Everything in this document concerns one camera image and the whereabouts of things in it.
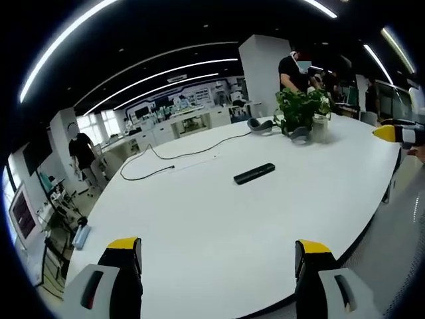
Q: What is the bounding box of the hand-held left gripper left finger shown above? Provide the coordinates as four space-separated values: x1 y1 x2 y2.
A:
62 237 143 319

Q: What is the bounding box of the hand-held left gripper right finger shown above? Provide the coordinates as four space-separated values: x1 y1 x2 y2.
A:
294 239 383 319

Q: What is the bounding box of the black remote control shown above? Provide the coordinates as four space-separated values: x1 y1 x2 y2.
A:
233 162 276 185

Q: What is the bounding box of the blue power strip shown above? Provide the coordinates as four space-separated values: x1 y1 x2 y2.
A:
72 224 92 250

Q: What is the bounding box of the white plant pot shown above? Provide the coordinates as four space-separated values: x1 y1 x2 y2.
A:
311 114 330 143

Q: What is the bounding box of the grey headset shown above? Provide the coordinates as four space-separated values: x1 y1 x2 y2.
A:
289 126 313 146
247 117 274 136

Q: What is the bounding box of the green potted plant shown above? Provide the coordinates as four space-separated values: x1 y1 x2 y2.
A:
273 87 333 136

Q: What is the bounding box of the computer monitor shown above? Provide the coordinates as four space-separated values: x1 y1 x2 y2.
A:
8 184 43 241

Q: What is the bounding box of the white pillar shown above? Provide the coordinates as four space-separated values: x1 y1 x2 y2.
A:
238 34 293 118

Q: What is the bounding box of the white lab counter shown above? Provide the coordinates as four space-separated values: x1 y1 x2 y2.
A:
99 104 233 157

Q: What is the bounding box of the black cable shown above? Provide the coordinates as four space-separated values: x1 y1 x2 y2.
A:
120 131 252 181

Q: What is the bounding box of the white cable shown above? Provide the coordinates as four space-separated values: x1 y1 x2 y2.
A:
169 153 220 173

